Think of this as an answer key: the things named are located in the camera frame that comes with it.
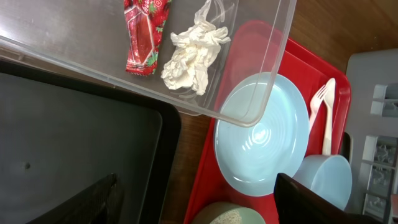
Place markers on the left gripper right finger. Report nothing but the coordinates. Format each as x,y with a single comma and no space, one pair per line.
297,204

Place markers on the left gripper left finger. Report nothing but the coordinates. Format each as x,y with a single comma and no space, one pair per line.
100,203

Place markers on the light blue bowl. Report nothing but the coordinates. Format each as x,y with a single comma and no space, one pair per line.
329,177

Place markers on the white plastic spoon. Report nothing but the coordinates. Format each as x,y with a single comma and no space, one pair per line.
329,102

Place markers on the white napkin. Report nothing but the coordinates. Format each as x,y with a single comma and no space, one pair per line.
196,49

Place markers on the red snack wrapper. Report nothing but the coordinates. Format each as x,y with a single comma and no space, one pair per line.
145,21

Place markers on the white plastic fork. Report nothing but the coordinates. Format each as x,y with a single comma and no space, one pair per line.
315,103

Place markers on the grey dishwasher rack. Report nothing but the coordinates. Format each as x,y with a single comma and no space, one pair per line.
372,128

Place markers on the green bowl with rice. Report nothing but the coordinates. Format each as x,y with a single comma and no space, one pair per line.
227,213

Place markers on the light blue plate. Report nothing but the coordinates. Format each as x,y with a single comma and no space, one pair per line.
250,158

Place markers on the black plastic tray bin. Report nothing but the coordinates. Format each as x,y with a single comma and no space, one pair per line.
60,135

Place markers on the red serving tray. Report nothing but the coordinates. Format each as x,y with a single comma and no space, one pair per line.
306,70

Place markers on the clear plastic bin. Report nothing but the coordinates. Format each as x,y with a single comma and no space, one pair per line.
91,38

